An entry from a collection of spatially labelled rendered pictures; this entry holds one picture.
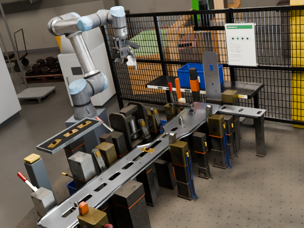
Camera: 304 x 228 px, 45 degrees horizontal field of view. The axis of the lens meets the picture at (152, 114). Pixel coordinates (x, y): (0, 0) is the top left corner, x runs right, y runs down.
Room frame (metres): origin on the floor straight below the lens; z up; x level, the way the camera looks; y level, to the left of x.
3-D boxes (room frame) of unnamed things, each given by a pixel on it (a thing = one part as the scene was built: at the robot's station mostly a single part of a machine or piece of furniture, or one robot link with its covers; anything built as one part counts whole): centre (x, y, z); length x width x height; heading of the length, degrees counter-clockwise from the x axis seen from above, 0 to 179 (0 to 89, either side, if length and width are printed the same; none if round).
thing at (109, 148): (1.81, 0.30, 0.89); 0.12 x 0.08 x 0.38; 48
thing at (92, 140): (2.24, 0.43, 0.90); 0.20 x 0.20 x 0.40; 67
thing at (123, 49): (2.06, 0.10, 1.54); 0.09 x 0.08 x 0.12; 126
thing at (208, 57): (2.34, -0.44, 1.17); 0.12 x 0.01 x 0.34; 48
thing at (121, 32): (2.06, 0.08, 1.62); 0.08 x 0.08 x 0.05
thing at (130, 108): (2.02, 0.15, 0.95); 0.18 x 0.13 x 0.49; 138
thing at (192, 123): (1.79, 0.07, 1.00); 1.38 x 0.22 x 0.02; 138
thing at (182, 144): (1.72, -0.12, 0.87); 0.12 x 0.07 x 0.35; 48
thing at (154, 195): (1.75, 0.12, 0.84); 0.12 x 0.05 x 0.29; 48
